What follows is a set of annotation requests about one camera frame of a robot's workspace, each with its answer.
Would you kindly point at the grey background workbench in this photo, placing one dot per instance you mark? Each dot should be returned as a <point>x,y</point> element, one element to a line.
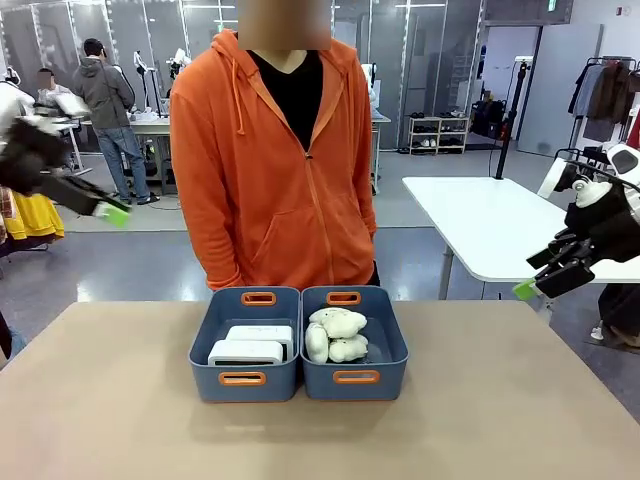
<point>150,127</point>

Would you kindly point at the black tripod stand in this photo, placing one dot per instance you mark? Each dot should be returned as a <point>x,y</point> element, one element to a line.
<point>511,120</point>

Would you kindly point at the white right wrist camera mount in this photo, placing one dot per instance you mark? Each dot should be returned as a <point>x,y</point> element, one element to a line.
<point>575,182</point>

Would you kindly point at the red hanging garment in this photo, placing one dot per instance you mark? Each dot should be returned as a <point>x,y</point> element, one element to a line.
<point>635,127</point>

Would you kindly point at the white plush toy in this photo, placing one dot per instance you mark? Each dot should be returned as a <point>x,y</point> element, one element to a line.
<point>337,322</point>
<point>316,344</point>
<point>347,349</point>

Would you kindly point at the person in orange hoodie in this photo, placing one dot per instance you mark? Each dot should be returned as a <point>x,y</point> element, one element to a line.
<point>272,165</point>

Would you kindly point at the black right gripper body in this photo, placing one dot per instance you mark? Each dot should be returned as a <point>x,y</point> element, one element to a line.
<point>607,230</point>

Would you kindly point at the white digital clock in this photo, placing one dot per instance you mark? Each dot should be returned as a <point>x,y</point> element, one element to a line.
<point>262,334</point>
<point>245,354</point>

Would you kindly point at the black bags pile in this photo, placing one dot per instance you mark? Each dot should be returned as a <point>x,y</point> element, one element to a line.
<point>490,120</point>

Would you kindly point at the bystander legs in dark trousers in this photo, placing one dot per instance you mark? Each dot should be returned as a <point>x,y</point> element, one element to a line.
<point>617,315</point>

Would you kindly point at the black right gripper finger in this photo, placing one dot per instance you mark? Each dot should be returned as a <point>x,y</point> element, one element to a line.
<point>557,255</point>
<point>560,280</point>

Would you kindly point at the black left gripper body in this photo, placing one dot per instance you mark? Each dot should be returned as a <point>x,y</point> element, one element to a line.
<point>27,155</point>

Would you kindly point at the wooden shoe rack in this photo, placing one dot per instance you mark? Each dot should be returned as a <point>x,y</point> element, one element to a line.
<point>439,135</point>

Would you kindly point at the white background desk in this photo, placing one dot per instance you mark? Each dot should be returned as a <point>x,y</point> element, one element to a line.
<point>75,145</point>

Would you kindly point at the yellow cloth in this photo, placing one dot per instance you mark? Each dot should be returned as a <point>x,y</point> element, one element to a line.
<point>35,220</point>

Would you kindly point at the seated person in grey top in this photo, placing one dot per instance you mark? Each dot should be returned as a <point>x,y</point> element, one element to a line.
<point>50,85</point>

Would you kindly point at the person's left forearm orange sleeve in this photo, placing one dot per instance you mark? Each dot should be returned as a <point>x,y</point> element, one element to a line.
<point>369,235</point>

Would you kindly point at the black trolley cart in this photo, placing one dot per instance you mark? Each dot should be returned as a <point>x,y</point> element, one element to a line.
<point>590,155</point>

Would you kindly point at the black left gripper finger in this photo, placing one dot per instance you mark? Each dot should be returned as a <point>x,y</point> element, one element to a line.
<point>92,209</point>
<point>100,196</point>

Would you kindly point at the standing man in grey jacket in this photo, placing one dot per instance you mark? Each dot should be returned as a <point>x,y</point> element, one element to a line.
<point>107,115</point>

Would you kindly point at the white side table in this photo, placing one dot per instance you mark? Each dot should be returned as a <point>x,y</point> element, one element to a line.
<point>480,220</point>

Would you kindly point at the person's right forearm orange sleeve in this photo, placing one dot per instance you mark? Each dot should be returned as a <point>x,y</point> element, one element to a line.
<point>215,250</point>

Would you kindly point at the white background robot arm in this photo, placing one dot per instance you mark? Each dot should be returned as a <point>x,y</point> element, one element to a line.
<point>177,60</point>

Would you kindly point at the black clothes rack with garments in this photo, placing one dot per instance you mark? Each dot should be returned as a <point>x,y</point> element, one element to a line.
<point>607,100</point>

